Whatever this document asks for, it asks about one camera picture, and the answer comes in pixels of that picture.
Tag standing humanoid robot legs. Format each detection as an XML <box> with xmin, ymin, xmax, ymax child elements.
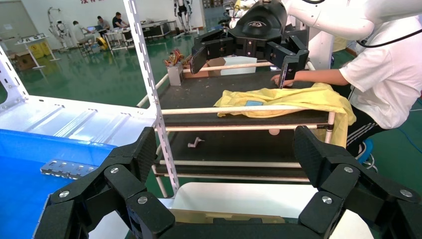
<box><xmin>173</xmin><ymin>0</ymin><xmax>196</xmax><ymax>34</ymax></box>

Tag white frame table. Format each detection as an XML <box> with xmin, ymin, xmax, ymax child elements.
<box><xmin>104</xmin><ymin>28</ymin><xmax>136</xmax><ymax>51</ymax></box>

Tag white upright column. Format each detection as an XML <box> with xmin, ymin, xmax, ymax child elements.
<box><xmin>308</xmin><ymin>28</ymin><xmax>335</xmax><ymax>71</ymax></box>

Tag person bare hand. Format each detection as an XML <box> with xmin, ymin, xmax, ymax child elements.
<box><xmin>271</xmin><ymin>74</ymin><xmax>296</xmax><ymax>88</ymax></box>

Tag black workbench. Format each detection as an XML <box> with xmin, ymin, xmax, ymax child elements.
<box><xmin>141</xmin><ymin>19</ymin><xmax>178</xmax><ymax>39</ymax></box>

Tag silver slotted metal part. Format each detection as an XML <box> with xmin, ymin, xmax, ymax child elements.
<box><xmin>40</xmin><ymin>160</ymin><xmax>99</xmax><ymax>180</ymax></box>

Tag seated person grey shirt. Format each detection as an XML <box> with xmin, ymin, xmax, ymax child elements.
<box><xmin>96</xmin><ymin>15</ymin><xmax>111</xmax><ymax>32</ymax></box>

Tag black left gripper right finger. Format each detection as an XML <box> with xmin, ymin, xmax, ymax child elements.
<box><xmin>293</xmin><ymin>125</ymin><xmax>422</xmax><ymax>239</ymax></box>

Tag brown cardboard box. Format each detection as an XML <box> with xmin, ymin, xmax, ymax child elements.
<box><xmin>13</xmin><ymin>51</ymin><xmax>37</xmax><ymax>72</ymax></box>

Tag white metal shelf rack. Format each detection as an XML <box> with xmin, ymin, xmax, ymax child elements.
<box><xmin>0</xmin><ymin>0</ymin><xmax>180</xmax><ymax>199</ymax></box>

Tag small grey box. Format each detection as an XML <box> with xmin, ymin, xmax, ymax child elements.
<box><xmin>166</xmin><ymin>62</ymin><xmax>184</xmax><ymax>87</ymax></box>

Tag white stand desk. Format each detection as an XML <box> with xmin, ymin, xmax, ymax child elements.
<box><xmin>14</xmin><ymin>33</ymin><xmax>61</xmax><ymax>70</ymax></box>

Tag pipe frame cart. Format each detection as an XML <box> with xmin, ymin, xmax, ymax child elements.
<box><xmin>136</xmin><ymin>61</ymin><xmax>337</xmax><ymax>199</ymax></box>

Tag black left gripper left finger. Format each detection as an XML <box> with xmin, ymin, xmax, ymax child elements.
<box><xmin>34</xmin><ymin>126</ymin><xmax>175</xmax><ymax>239</ymax></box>

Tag small white plastic part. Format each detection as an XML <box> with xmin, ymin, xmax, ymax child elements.
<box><xmin>187</xmin><ymin>136</ymin><xmax>206</xmax><ymax>148</ymax></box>

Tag seated person dark shirt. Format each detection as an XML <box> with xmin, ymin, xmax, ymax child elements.
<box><xmin>112</xmin><ymin>11</ymin><xmax>130</xmax><ymax>29</ymax></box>

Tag person bare forearm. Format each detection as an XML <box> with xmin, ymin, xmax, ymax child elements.
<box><xmin>292</xmin><ymin>67</ymin><xmax>350</xmax><ymax>87</ymax></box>

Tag person in white shirt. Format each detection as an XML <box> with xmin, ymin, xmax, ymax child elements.
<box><xmin>339</xmin><ymin>14</ymin><xmax>422</xmax><ymax>166</ymax></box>

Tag orange cable bundle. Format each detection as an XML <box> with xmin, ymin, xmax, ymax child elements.
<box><xmin>163</xmin><ymin>48</ymin><xmax>185</xmax><ymax>67</ymax></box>

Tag white plastic box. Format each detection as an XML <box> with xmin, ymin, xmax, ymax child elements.
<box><xmin>220</xmin><ymin>56</ymin><xmax>258</xmax><ymax>76</ymax></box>

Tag seated person white shirt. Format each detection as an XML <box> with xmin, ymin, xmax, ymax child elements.
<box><xmin>72</xmin><ymin>20</ymin><xmax>96</xmax><ymax>45</ymax></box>

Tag white humanoid robot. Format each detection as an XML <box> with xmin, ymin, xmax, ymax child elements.
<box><xmin>47</xmin><ymin>6</ymin><xmax>76</xmax><ymax>49</ymax></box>

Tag yellow cloth garment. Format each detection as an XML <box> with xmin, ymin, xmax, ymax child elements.
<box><xmin>214</xmin><ymin>82</ymin><xmax>357</xmax><ymax>148</ymax></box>

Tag open cardboard box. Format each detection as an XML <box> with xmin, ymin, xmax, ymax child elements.
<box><xmin>182</xmin><ymin>57</ymin><xmax>227</xmax><ymax>79</ymax></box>

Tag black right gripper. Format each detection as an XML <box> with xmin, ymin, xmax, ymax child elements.
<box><xmin>190</xmin><ymin>1</ymin><xmax>310</xmax><ymax>89</ymax></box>

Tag blue plastic bin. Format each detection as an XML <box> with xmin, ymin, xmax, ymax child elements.
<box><xmin>0</xmin><ymin>128</ymin><xmax>117</xmax><ymax>239</ymax></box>

